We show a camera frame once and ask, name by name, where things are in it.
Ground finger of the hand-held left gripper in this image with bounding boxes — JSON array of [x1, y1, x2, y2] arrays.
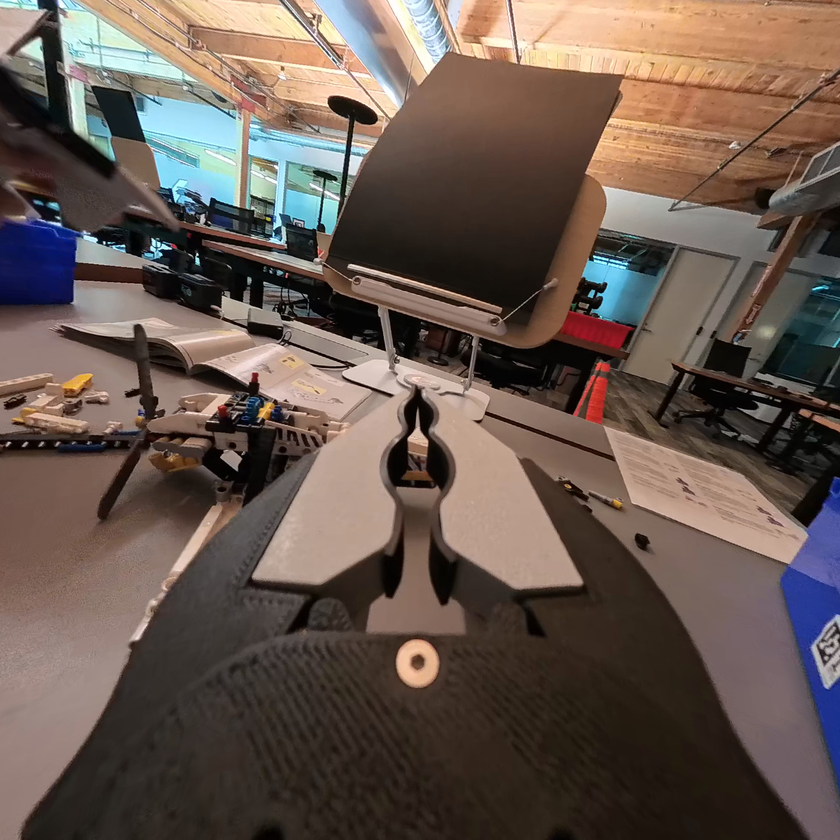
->
[[59, 163, 182, 235]]

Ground small yellow black pins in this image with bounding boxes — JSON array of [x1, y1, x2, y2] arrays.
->
[[556, 475, 626, 512]]

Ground red cloth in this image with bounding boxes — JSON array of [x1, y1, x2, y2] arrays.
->
[[563, 311, 636, 350]]

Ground lego instruction booklet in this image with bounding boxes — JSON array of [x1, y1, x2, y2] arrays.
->
[[51, 318, 372, 422]]

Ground silver ventilation duct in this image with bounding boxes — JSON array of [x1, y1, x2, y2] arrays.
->
[[314, 0, 460, 99]]

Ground wooden desk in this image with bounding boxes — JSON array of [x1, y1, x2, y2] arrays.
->
[[671, 361, 840, 473]]

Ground printed paper sheet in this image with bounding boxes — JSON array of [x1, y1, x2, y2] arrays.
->
[[604, 425, 809, 565]]

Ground blue storage bin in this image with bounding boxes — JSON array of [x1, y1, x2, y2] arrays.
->
[[0, 218, 80, 307]]

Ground black battery pack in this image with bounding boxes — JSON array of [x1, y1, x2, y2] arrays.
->
[[140, 261, 225, 311]]

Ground black floor lamp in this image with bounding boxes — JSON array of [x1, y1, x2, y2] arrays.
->
[[311, 168, 340, 225], [327, 95, 380, 198]]

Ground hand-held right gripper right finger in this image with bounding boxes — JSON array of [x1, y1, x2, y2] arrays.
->
[[419, 388, 586, 605]]

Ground black tablet screen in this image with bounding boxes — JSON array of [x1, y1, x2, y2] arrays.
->
[[326, 52, 624, 324]]

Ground black office chair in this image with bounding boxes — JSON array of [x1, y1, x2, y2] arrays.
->
[[675, 337, 757, 439]]

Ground white door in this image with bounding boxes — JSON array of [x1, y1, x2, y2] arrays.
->
[[640, 245, 737, 385]]

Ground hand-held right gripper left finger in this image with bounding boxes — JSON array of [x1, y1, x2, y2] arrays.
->
[[251, 386, 421, 598]]

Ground orange traffic cone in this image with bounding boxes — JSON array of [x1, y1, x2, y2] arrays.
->
[[573, 360, 613, 425]]

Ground group of loose lego pieces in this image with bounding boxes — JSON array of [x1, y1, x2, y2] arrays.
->
[[0, 371, 142, 455]]

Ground blue cardboard box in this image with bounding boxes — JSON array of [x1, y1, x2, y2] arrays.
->
[[780, 478, 840, 728]]

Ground long white lego piece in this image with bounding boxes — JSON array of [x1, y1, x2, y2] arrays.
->
[[126, 504, 229, 645]]

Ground lego helicopter model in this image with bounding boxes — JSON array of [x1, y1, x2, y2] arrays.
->
[[97, 323, 350, 521]]

